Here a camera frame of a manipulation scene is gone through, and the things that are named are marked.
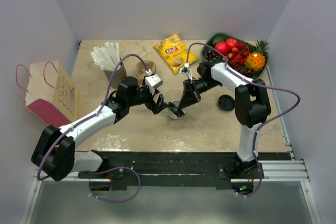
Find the cardboard cup carrier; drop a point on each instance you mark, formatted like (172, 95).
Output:
(140, 70)

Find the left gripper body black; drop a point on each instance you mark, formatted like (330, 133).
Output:
(148, 101)

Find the small red apple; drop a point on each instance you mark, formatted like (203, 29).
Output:
(232, 43)

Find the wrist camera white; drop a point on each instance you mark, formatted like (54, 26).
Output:
(153, 82)
(185, 70)

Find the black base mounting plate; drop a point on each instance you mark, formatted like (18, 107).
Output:
(168, 169)

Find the black coffee cup lid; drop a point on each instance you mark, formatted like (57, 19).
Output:
(226, 103)

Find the dark green fruit tray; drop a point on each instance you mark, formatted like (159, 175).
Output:
(226, 36)

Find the paper bag pink white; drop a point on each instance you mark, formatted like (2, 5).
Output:
(51, 94)

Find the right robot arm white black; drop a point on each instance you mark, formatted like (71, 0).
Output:
(252, 107)

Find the grey straw holder cup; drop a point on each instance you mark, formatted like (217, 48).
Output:
(120, 73)

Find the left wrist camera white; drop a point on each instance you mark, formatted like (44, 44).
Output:
(153, 82)

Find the orange toy pineapple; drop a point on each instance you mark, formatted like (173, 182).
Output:
(256, 60)

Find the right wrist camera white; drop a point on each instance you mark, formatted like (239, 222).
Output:
(185, 70)

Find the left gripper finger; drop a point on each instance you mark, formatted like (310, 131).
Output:
(173, 111)
(161, 105)

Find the dark grape bunch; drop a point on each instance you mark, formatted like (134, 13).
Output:
(238, 66)

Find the large red apple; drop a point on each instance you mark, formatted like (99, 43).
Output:
(223, 47)

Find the yellow Lays chips bag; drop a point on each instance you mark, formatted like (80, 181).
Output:
(174, 52)

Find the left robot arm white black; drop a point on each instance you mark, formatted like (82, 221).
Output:
(55, 153)

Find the aluminium rail frame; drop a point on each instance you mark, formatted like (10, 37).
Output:
(282, 196)

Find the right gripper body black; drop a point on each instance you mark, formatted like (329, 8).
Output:
(203, 84)

